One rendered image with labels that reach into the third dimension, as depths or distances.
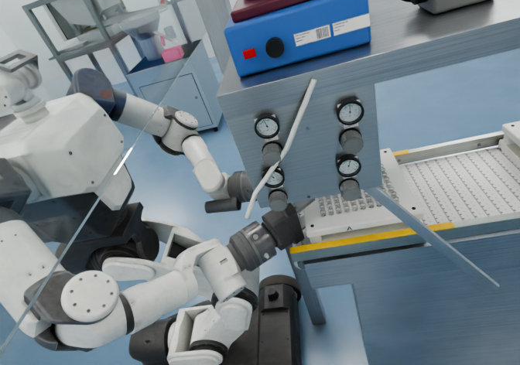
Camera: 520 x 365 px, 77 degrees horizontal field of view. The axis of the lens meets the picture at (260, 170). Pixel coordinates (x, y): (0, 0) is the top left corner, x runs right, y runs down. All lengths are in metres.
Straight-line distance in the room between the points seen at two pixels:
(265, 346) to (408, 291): 0.64
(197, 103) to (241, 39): 2.66
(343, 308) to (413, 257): 0.87
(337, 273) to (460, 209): 0.31
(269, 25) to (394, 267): 0.58
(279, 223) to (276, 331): 0.78
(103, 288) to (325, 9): 0.52
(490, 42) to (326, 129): 0.23
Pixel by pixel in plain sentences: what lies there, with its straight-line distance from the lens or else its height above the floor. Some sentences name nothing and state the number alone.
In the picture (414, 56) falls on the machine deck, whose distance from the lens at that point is 0.49.
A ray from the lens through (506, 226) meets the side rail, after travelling 0.82.
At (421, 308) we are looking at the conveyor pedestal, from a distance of 1.09.
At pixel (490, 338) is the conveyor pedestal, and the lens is 1.32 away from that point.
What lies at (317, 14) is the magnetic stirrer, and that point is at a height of 1.31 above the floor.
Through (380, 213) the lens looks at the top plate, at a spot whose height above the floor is 0.89.
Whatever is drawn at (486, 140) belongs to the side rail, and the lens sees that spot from 1.03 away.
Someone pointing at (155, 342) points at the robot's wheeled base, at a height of 0.34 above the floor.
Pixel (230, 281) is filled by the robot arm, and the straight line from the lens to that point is 0.69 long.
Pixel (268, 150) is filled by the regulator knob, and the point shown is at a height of 1.16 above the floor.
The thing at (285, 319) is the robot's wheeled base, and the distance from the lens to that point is 1.43.
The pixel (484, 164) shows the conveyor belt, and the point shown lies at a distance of 0.99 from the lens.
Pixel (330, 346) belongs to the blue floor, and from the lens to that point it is 1.57.
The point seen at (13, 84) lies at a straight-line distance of 0.28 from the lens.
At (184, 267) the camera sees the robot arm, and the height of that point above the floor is 0.96.
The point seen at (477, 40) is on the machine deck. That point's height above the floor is 1.24.
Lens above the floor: 1.42
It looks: 35 degrees down
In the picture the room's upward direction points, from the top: 19 degrees counter-clockwise
